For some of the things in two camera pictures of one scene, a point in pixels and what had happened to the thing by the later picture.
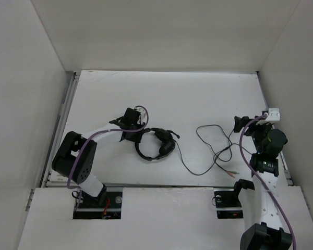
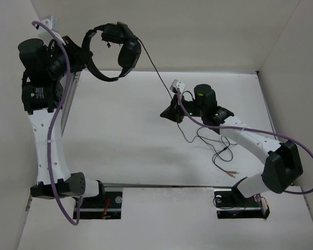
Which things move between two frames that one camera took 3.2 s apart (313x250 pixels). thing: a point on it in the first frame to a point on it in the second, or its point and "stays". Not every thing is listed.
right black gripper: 239,122 to 173,112
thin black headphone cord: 218,164 to 199,129
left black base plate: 89,208 stays
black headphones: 168,142 to 130,51
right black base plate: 228,205 stays
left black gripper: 135,138 to 77,53
